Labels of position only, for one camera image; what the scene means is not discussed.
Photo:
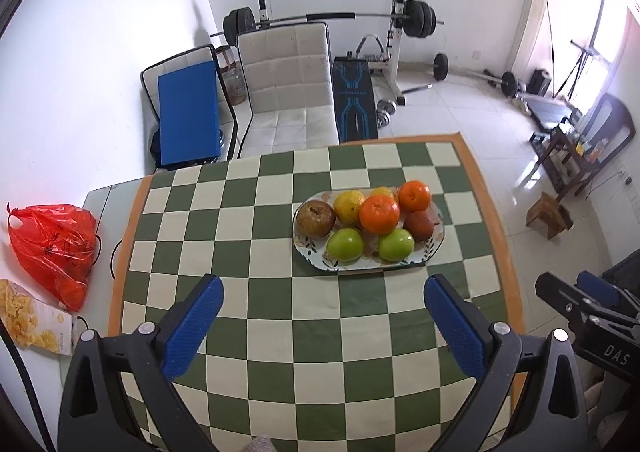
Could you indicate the barbell with black plates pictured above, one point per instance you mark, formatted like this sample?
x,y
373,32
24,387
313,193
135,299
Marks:
x,y
417,18

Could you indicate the white snack box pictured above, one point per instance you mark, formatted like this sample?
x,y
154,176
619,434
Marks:
x,y
35,322

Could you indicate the oval floral ceramic plate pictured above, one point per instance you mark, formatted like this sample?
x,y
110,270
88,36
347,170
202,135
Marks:
x,y
310,252

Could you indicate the white barbell rack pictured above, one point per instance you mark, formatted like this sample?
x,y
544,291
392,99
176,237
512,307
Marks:
x,y
397,52

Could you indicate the small wooden stool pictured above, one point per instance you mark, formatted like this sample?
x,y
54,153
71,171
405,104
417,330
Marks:
x,y
547,214

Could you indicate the dark red apple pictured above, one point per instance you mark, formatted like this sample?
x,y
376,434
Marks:
x,y
422,224

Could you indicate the black speaker box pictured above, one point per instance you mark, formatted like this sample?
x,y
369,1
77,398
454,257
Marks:
x,y
540,81

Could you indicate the dark wooden side table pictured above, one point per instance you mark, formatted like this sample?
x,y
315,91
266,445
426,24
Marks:
x,y
617,117

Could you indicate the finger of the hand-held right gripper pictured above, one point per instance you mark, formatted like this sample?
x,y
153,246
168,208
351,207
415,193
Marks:
x,y
597,284
567,304

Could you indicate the glass jar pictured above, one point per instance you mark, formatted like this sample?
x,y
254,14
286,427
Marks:
x,y
234,80

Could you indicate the red plastic bag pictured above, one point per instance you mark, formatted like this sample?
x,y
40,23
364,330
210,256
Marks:
x,y
55,247

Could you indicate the chair with blue board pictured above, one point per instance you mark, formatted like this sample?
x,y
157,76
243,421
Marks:
x,y
175,57

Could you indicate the orange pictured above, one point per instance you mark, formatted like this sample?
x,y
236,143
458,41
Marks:
x,y
379,214
414,195

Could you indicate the black tripod stand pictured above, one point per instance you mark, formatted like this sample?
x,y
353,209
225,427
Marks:
x,y
582,62

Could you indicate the black blue weight bench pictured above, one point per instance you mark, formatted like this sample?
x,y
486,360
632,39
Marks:
x,y
354,102

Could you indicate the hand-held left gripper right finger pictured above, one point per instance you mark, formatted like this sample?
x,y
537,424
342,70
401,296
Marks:
x,y
457,327

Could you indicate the chrome dumbbell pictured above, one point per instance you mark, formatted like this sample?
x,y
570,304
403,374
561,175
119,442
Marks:
x,y
386,112

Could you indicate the green white checkered tablecloth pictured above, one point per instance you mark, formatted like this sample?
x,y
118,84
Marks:
x,y
300,332

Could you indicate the long barbell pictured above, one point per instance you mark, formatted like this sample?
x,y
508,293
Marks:
x,y
440,66

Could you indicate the green apple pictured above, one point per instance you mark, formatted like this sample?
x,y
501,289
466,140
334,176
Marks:
x,y
345,244
396,244

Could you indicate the brown russet apple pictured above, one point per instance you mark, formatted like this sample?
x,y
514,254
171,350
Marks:
x,y
315,217

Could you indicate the white padded chair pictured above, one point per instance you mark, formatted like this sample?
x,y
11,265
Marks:
x,y
285,77

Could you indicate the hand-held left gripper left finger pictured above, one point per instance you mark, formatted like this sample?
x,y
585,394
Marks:
x,y
192,327

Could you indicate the blue folded mat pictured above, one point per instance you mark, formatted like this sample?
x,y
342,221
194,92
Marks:
x,y
190,117

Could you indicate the yellow citrus fruit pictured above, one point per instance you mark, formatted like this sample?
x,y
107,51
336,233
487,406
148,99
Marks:
x,y
348,206
382,191

